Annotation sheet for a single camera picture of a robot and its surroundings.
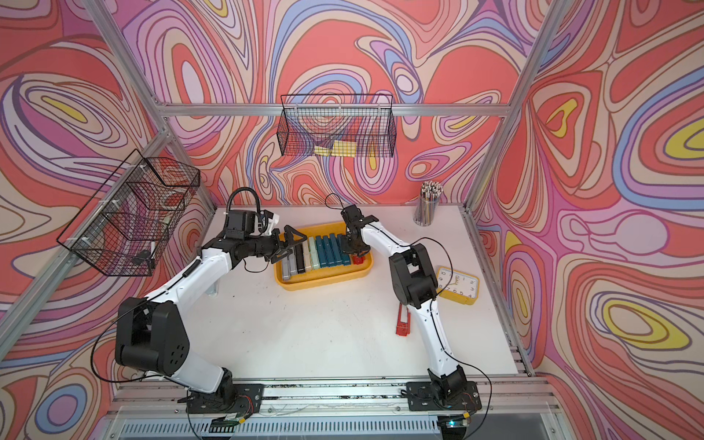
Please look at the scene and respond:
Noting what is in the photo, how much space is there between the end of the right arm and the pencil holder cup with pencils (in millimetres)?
309

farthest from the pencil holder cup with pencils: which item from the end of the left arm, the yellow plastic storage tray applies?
the end of the left arm

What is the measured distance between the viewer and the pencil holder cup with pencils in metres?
1.03

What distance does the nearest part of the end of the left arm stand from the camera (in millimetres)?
648

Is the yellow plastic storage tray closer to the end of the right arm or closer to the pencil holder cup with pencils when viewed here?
the end of the right arm

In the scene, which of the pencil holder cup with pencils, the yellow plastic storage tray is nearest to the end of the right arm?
the yellow plastic storage tray

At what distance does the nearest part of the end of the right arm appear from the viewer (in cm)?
79
